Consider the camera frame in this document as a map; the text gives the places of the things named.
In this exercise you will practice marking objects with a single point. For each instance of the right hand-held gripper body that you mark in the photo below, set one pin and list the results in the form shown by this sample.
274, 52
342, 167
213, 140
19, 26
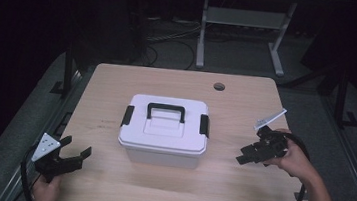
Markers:
272, 145

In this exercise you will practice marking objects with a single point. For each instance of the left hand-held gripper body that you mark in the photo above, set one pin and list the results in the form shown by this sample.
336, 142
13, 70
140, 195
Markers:
47, 145

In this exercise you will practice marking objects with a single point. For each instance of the white plastic storage box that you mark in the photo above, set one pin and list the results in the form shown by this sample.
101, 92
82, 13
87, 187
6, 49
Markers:
162, 157

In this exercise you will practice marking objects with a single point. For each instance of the person's right hand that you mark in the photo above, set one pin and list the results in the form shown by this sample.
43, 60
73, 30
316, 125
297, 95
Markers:
295, 163

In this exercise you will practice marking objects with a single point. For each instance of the person's left hand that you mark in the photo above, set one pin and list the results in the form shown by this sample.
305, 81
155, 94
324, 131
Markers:
45, 193

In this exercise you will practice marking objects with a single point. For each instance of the grey metal table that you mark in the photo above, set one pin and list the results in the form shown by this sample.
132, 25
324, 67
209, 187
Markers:
245, 17

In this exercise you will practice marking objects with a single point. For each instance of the black stand post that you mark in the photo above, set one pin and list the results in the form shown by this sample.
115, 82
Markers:
341, 97
67, 68

